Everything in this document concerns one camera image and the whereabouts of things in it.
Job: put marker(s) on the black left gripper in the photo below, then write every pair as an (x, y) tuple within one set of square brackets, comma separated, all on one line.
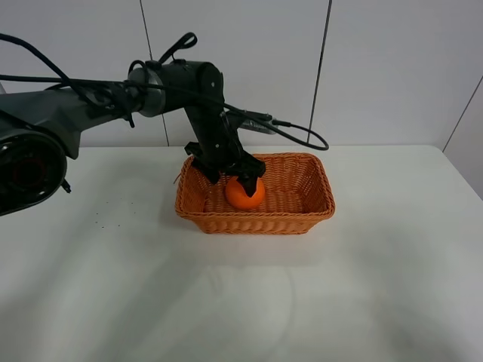
[(219, 149)]

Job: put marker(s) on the orange fruit with stem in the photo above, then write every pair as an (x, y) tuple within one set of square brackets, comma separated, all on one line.
[(237, 197)]

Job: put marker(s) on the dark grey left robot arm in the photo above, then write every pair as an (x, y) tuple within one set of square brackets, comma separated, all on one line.
[(41, 130)]

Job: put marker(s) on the orange woven wicker basket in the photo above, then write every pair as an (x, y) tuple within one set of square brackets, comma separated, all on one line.
[(298, 196)]

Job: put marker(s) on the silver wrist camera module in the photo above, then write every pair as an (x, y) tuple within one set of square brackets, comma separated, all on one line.
[(258, 122)]

